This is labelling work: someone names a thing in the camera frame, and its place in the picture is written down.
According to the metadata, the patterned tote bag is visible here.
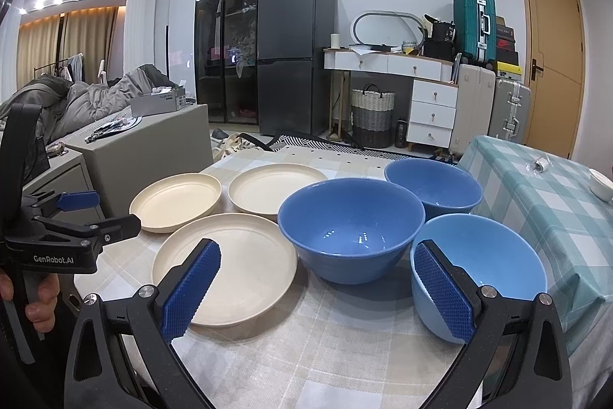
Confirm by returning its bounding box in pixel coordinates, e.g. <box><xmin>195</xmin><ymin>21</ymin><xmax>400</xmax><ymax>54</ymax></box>
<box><xmin>211</xmin><ymin>129</ymin><xmax>271</xmax><ymax>163</ymax></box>

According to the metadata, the light blue bowl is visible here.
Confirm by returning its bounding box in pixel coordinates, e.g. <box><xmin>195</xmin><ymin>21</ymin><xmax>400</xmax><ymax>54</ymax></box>
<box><xmin>409</xmin><ymin>213</ymin><xmax>549</xmax><ymax>346</ymax></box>

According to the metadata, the small wrapped white object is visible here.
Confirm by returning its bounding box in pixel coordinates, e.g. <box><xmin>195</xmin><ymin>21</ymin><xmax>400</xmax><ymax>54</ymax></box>
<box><xmin>526</xmin><ymin>154</ymin><xmax>552</xmax><ymax>176</ymax></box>

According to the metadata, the grey cardboard box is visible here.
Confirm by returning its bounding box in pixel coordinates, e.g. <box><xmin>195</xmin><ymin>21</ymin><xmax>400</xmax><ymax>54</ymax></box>
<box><xmin>130</xmin><ymin>86</ymin><xmax>186</xmax><ymax>117</ymax></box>

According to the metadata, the teal hard suitcase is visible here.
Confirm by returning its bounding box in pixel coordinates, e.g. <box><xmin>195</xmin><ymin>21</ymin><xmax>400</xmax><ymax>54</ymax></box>
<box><xmin>453</xmin><ymin>0</ymin><xmax>497</xmax><ymax>67</ymax></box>

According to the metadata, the black refrigerator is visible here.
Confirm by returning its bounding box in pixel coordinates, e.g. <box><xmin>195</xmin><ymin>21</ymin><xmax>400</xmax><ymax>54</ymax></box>
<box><xmin>257</xmin><ymin>0</ymin><xmax>337</xmax><ymax>135</ymax></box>

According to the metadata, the cream plate front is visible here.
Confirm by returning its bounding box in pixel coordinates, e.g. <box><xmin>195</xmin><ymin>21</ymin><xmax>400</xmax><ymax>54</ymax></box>
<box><xmin>152</xmin><ymin>213</ymin><xmax>297</xmax><ymax>327</ymax></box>

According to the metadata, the black water bottle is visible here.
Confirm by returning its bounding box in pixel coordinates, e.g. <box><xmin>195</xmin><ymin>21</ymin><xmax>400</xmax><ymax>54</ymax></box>
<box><xmin>395</xmin><ymin>117</ymin><xmax>408</xmax><ymax>148</ymax></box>

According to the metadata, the teal plaid tablecloth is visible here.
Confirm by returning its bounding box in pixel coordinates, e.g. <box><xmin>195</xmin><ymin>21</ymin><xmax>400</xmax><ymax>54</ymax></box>
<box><xmin>458</xmin><ymin>136</ymin><xmax>612</xmax><ymax>353</ymax></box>

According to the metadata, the white bowl on teal table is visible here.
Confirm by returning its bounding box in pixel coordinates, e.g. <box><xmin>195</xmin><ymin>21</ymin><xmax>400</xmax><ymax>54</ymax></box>
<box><xmin>588</xmin><ymin>168</ymin><xmax>613</xmax><ymax>202</ymax></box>

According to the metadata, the woven laundry basket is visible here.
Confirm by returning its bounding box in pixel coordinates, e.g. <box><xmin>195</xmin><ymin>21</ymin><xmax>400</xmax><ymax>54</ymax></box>
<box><xmin>351</xmin><ymin>83</ymin><xmax>395</xmax><ymax>148</ymax></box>

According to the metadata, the beige suitcase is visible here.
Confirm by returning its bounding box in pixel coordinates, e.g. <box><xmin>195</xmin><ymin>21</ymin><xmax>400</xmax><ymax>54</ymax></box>
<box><xmin>449</xmin><ymin>64</ymin><xmax>496</xmax><ymax>157</ymax></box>

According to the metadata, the oval mirror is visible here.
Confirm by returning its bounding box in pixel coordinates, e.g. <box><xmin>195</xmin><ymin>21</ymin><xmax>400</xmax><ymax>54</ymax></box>
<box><xmin>350</xmin><ymin>10</ymin><xmax>427</xmax><ymax>50</ymax></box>

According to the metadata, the cream plate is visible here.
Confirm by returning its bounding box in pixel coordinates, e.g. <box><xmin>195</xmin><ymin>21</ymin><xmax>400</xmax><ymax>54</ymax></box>
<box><xmin>152</xmin><ymin>213</ymin><xmax>297</xmax><ymax>327</ymax></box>
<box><xmin>129</xmin><ymin>173</ymin><xmax>222</xmax><ymax>233</ymax></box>
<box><xmin>228</xmin><ymin>163</ymin><xmax>327</xmax><ymax>220</ymax></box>

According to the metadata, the silver aluminium suitcase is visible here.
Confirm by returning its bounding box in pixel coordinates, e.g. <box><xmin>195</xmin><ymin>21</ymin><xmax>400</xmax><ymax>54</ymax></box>
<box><xmin>488</xmin><ymin>78</ymin><xmax>531</xmax><ymax>144</ymax></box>

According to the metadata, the small dark blue bowl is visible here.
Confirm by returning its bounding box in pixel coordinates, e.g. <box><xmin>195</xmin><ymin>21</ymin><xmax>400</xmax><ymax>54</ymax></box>
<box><xmin>384</xmin><ymin>158</ymin><xmax>483</xmax><ymax>220</ymax></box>

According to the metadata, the wooden door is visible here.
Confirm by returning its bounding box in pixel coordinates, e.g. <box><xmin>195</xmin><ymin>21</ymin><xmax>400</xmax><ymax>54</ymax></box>
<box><xmin>525</xmin><ymin>0</ymin><xmax>585</xmax><ymax>158</ymax></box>

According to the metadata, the grey bedding pile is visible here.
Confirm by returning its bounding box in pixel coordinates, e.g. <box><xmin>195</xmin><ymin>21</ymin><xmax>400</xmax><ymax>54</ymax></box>
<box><xmin>1</xmin><ymin>64</ymin><xmax>175</xmax><ymax>144</ymax></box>

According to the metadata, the dark glass cabinet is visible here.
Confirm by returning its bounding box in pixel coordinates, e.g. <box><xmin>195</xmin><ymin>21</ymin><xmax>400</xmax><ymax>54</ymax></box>
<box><xmin>194</xmin><ymin>0</ymin><xmax>259</xmax><ymax>125</ymax></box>

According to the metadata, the person left hand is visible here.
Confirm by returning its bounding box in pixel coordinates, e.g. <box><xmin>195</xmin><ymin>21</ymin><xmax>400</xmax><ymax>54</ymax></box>
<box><xmin>25</xmin><ymin>273</ymin><xmax>60</xmax><ymax>333</ymax></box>

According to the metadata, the large dark blue bowl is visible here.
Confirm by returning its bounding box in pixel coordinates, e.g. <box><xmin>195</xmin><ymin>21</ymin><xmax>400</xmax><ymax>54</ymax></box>
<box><xmin>277</xmin><ymin>177</ymin><xmax>426</xmax><ymax>286</ymax></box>

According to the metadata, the white drawer desk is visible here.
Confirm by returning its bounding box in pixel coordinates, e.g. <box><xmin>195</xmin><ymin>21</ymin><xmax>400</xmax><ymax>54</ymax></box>
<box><xmin>324</xmin><ymin>49</ymin><xmax>458</xmax><ymax>148</ymax></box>

